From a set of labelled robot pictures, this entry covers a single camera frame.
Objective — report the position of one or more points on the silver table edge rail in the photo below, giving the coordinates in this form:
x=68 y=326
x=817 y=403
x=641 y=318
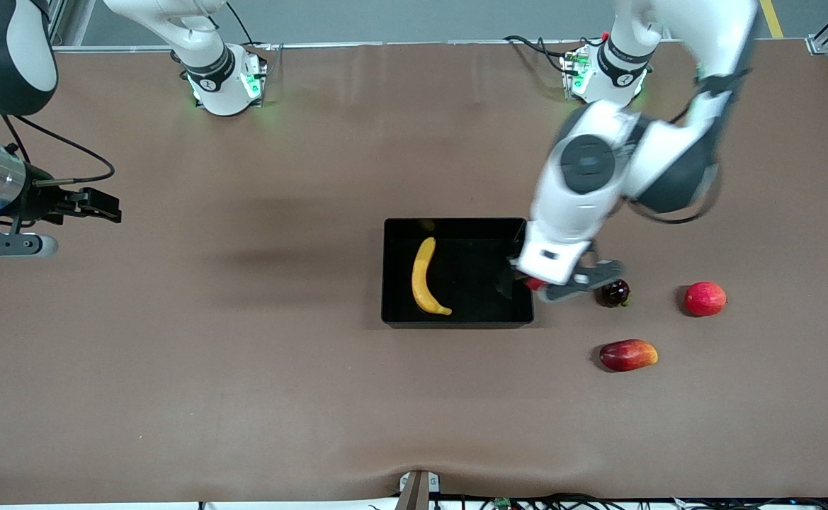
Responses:
x=421 y=44

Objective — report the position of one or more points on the red round apple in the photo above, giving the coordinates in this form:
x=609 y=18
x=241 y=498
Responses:
x=705 y=299

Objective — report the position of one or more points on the small red yellow apple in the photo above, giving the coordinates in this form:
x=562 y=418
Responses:
x=535 y=284

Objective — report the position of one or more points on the black rectangular plastic box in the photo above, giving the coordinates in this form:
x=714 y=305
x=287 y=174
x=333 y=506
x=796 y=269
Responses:
x=456 y=312

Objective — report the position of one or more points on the brown table cover mat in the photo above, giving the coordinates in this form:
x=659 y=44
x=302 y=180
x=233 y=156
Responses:
x=244 y=389

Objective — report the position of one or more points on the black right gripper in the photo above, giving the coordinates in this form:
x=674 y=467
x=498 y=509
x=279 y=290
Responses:
x=40 y=204

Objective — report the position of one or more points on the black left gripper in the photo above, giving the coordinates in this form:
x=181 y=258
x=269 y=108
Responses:
x=505 y=272

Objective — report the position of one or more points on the red yellow mango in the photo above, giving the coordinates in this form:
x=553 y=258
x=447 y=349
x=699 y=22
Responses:
x=627 y=355

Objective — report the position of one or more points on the yellow banana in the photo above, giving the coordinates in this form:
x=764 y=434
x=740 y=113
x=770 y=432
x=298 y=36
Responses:
x=422 y=280

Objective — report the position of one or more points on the dark purple plum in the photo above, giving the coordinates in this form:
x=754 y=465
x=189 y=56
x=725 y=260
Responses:
x=617 y=296

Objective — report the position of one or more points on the small green connector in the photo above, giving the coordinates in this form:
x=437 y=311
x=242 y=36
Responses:
x=503 y=503

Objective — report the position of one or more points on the brown camera stand post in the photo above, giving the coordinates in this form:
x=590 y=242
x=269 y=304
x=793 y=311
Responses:
x=414 y=496

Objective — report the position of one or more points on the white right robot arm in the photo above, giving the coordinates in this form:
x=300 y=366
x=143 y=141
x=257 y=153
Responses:
x=219 y=78

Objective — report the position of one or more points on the grey metal post bracket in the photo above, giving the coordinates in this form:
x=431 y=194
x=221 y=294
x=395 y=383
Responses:
x=433 y=483

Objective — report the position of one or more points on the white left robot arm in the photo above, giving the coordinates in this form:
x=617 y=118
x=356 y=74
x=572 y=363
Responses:
x=576 y=212

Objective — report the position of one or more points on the aluminium frame profile with bracket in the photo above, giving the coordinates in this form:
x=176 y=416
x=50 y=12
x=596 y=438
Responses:
x=63 y=25

